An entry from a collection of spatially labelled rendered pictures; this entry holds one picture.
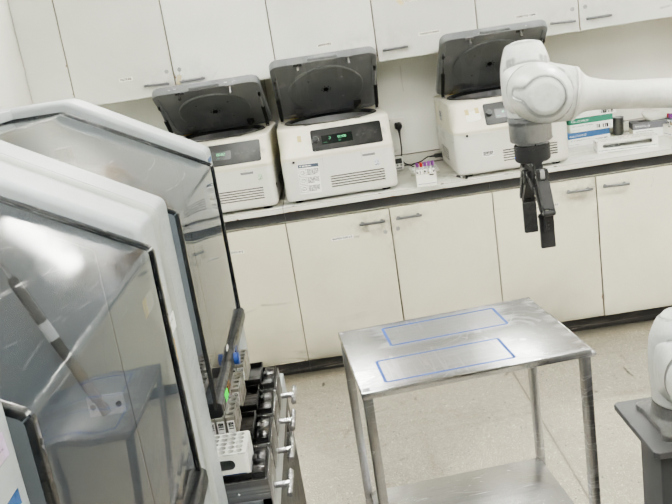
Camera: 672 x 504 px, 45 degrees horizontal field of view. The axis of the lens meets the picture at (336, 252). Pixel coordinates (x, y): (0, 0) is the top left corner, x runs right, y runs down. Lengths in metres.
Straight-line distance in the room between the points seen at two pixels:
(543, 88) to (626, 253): 2.86
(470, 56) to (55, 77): 2.08
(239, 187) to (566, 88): 2.63
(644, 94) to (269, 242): 2.64
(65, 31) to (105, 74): 0.27
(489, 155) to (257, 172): 1.13
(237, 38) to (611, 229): 2.09
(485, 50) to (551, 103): 2.74
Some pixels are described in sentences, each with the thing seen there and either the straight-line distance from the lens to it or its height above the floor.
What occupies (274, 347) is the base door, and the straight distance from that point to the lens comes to 4.21.
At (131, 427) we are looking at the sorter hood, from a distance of 1.11.
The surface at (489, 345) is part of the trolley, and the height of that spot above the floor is 0.82.
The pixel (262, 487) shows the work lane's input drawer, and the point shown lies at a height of 0.79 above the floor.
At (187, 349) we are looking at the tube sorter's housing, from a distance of 1.58.
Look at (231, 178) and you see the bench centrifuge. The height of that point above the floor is 1.08.
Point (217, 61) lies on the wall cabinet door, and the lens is 4.22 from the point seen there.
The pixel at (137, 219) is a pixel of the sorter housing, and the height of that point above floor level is 1.44.
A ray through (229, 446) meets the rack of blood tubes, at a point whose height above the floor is 0.86.
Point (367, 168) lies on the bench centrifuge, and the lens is 3.97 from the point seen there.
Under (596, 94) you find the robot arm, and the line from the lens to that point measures 1.62.
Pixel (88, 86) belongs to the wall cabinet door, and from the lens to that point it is 4.34.
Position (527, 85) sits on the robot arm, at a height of 1.54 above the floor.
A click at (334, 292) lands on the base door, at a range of 4.10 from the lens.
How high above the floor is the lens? 1.70
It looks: 15 degrees down
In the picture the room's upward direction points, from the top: 9 degrees counter-clockwise
